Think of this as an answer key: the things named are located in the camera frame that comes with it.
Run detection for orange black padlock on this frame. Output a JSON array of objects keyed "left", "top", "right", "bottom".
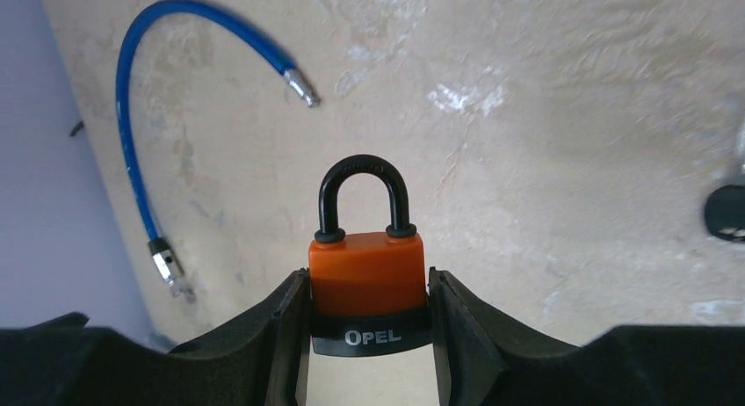
[{"left": 308, "top": 154, "right": 431, "bottom": 358}]

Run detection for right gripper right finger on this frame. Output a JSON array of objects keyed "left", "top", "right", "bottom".
[{"left": 429, "top": 269, "right": 744, "bottom": 405}]

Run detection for black handled tool at edge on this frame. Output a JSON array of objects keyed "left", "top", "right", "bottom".
[{"left": 69, "top": 120, "right": 85, "bottom": 138}]

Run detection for black padlock keys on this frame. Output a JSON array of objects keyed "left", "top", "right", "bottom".
[{"left": 703, "top": 118, "right": 745, "bottom": 243}]

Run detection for blue cable lock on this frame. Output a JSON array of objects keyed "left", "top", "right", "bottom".
[{"left": 114, "top": 0, "right": 321, "bottom": 304}]

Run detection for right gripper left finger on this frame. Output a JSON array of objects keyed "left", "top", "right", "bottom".
[{"left": 1, "top": 269, "right": 311, "bottom": 405}]

